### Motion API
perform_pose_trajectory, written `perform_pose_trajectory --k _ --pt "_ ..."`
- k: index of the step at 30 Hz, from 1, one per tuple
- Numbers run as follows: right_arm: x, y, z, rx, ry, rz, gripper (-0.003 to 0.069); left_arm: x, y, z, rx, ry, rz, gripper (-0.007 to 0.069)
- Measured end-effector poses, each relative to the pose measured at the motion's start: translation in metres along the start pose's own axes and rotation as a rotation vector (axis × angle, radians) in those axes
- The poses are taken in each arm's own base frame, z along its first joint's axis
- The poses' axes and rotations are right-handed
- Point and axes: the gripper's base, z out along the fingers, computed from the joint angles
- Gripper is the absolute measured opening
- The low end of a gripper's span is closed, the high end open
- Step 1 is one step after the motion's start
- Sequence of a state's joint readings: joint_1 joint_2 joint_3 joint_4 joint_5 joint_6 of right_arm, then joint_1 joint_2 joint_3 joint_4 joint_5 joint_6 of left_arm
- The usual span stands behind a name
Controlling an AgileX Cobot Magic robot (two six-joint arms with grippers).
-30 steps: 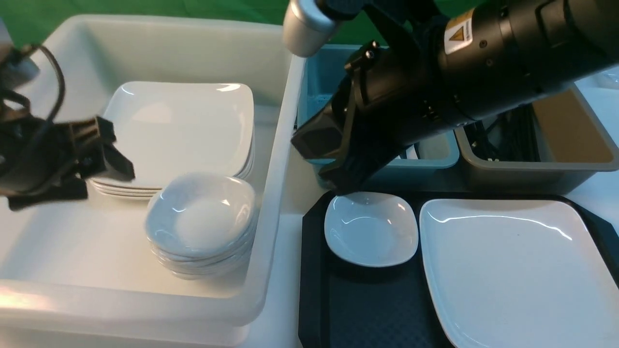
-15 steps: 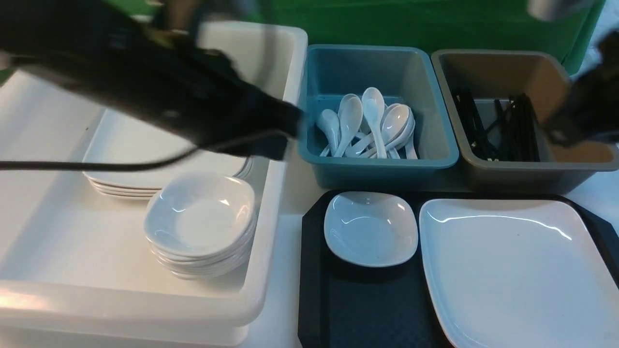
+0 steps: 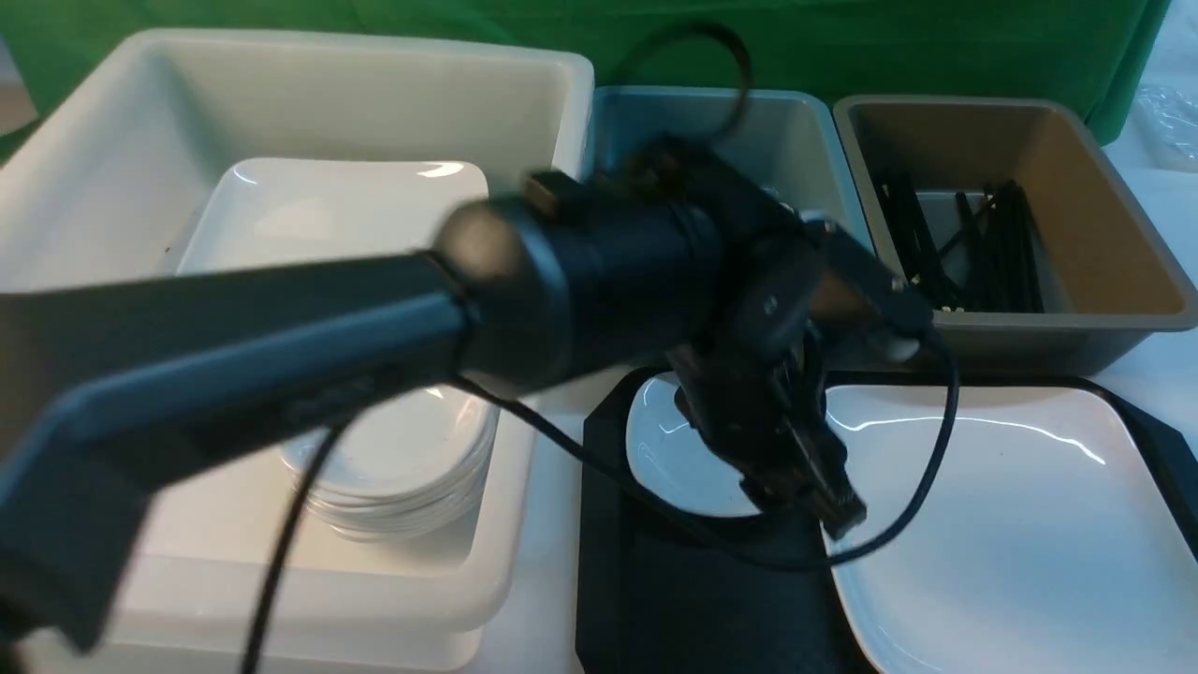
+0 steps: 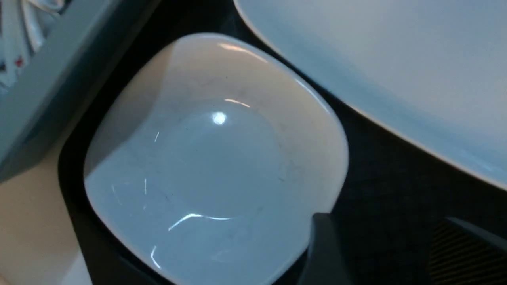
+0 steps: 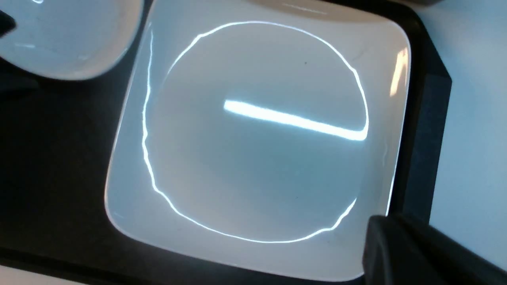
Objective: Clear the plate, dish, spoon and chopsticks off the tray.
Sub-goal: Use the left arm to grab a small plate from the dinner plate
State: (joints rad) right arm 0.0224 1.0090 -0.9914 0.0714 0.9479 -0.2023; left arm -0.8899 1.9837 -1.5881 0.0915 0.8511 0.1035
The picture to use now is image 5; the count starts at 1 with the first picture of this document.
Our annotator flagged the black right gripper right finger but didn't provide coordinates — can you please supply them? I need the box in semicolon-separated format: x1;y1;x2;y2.
362;215;507;285

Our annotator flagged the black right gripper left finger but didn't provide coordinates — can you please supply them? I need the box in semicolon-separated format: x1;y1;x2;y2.
0;10;16;38

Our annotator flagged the white square bowl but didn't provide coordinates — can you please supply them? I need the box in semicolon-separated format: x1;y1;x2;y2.
0;0;145;81

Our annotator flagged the large white rice plate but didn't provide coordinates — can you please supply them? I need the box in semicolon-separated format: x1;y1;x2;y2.
105;0;412;281

